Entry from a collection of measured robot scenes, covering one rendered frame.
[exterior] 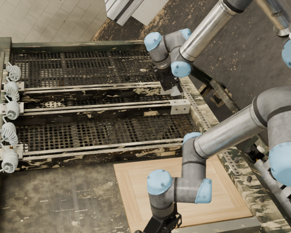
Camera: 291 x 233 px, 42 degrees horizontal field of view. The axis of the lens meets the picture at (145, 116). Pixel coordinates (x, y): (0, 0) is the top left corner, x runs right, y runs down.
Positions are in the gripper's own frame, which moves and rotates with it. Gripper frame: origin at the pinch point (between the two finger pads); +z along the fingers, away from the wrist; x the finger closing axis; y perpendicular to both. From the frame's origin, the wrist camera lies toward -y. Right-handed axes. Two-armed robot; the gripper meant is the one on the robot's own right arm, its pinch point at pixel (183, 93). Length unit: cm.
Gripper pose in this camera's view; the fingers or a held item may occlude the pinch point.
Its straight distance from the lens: 178.9
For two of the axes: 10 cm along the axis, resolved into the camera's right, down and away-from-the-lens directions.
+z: 3.9, 6.4, 6.7
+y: -9.1, 3.8, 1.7
